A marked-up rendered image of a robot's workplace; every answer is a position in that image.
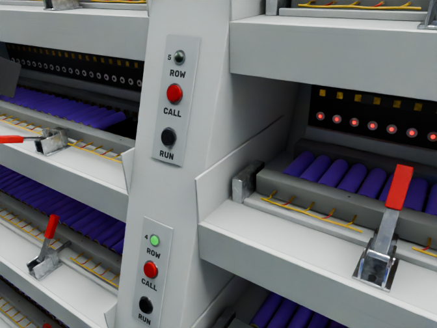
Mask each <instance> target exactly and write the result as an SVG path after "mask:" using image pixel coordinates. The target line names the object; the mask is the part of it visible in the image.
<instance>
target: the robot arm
mask: <svg viewBox="0 0 437 328"><path fill-rule="evenodd" d="M20 70H21V64H19V63H16V62H14V61H10V60H8V59H5V58H2V57H0V95H3V96H7V97H10V98H13V97H14V94H15V91H16V86H17V83H18V78H19V75H20Z"/></svg>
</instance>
